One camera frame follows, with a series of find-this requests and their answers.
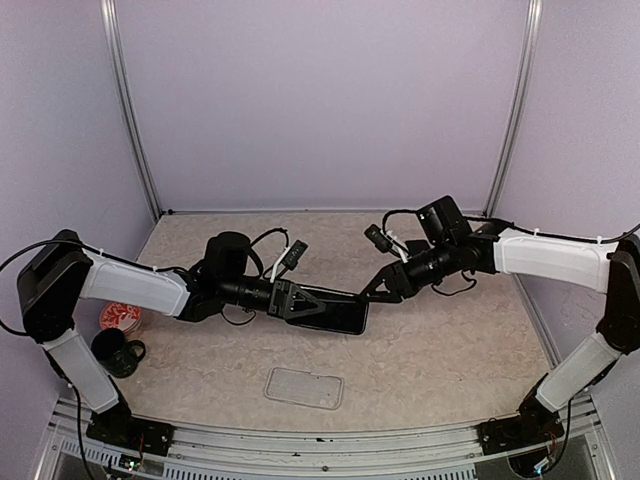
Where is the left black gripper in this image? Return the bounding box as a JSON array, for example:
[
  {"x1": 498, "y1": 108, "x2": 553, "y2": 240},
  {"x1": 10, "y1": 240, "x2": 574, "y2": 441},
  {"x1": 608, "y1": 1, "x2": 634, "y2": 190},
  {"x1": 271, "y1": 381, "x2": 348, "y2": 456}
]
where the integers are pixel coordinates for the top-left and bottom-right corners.
[{"x1": 220, "y1": 274, "x2": 326, "y2": 319}]

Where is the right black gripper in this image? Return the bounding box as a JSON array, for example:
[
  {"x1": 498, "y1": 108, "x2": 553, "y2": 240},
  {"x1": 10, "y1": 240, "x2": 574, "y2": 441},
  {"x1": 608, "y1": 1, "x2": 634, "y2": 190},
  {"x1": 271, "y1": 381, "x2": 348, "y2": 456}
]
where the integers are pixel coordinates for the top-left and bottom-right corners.
[{"x1": 359, "y1": 238, "x2": 458, "y2": 303}]

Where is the black phone case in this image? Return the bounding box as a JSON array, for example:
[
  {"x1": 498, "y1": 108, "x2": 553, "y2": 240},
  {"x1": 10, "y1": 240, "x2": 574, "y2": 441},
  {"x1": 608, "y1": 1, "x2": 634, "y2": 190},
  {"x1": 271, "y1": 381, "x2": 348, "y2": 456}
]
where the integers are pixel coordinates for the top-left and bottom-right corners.
[{"x1": 286, "y1": 285, "x2": 369, "y2": 335}]

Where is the clear plain phone case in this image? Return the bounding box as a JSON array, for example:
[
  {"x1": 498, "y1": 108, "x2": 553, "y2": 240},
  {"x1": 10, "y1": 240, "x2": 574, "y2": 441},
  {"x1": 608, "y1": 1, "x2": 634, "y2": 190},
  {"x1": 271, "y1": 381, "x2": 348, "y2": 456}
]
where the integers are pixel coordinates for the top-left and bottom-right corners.
[{"x1": 264, "y1": 367, "x2": 344, "y2": 410}]

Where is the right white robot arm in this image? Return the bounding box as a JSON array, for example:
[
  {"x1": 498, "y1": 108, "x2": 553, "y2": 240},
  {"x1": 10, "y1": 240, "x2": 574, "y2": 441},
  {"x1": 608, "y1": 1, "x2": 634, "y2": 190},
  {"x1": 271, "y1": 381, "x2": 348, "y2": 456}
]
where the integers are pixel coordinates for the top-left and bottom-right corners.
[{"x1": 360, "y1": 196, "x2": 639, "y2": 453}]

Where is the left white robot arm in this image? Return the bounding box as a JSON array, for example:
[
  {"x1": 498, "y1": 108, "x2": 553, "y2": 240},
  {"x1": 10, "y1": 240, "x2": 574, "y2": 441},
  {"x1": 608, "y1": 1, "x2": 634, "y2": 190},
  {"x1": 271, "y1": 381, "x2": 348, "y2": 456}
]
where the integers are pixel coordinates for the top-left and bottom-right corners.
[{"x1": 5, "y1": 229, "x2": 326, "y2": 445}]

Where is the red white patterned bowl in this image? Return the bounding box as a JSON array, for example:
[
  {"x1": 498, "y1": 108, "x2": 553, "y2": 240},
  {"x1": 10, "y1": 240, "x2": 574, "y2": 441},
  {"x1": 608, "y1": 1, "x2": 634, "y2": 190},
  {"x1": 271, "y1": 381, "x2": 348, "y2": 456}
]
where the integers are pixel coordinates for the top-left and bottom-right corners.
[{"x1": 99, "y1": 302, "x2": 142, "y2": 335}]

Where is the dark green mug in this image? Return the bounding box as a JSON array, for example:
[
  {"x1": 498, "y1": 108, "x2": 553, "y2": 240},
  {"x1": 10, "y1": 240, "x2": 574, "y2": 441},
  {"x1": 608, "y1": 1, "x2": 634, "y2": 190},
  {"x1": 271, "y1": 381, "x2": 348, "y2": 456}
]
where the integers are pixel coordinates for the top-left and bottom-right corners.
[{"x1": 90, "y1": 328, "x2": 146, "y2": 379}]

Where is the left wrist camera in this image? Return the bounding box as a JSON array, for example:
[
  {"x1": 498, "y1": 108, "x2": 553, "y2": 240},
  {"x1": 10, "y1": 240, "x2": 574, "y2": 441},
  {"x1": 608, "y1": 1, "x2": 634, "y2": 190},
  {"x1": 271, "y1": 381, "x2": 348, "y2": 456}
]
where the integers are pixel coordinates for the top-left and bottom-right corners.
[{"x1": 269, "y1": 240, "x2": 308, "y2": 283}]

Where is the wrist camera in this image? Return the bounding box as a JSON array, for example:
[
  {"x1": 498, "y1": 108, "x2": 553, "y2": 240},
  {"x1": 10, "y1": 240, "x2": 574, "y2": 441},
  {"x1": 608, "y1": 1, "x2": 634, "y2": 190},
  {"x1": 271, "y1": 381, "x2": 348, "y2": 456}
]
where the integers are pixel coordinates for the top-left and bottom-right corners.
[
  {"x1": 269, "y1": 240, "x2": 308, "y2": 283},
  {"x1": 364, "y1": 224, "x2": 408, "y2": 262}
]

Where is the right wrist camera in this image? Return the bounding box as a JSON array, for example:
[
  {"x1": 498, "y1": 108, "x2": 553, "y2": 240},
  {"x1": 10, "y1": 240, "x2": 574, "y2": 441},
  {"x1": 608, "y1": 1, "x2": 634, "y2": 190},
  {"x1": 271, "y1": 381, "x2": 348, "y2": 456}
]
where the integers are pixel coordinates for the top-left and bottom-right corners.
[{"x1": 364, "y1": 224, "x2": 408, "y2": 262}]

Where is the front aluminium rail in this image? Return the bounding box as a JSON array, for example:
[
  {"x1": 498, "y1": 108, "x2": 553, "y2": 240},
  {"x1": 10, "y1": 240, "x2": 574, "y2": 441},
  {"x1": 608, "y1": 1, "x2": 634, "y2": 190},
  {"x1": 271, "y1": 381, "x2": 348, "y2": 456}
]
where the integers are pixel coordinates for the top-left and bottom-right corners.
[{"x1": 37, "y1": 399, "x2": 601, "y2": 480}]

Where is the right aluminium frame post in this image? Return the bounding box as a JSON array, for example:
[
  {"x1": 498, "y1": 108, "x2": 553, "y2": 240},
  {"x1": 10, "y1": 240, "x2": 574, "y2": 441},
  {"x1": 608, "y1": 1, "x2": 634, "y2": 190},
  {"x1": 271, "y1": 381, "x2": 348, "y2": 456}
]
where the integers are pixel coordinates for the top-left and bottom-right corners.
[{"x1": 482, "y1": 0, "x2": 544, "y2": 217}]

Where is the aluminium frame post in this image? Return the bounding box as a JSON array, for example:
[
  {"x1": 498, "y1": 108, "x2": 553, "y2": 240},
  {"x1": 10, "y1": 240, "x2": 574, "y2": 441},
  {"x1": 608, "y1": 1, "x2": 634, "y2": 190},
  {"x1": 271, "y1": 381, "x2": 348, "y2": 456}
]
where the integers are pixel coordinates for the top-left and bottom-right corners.
[
  {"x1": 482, "y1": 0, "x2": 544, "y2": 217},
  {"x1": 100, "y1": 0, "x2": 163, "y2": 222}
]

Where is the left aluminium frame post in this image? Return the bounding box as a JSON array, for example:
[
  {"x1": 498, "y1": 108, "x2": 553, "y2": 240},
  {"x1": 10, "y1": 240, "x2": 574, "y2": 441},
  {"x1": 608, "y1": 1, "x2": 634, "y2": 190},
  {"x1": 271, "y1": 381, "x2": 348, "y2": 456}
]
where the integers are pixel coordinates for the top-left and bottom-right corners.
[{"x1": 100, "y1": 0, "x2": 163, "y2": 222}]

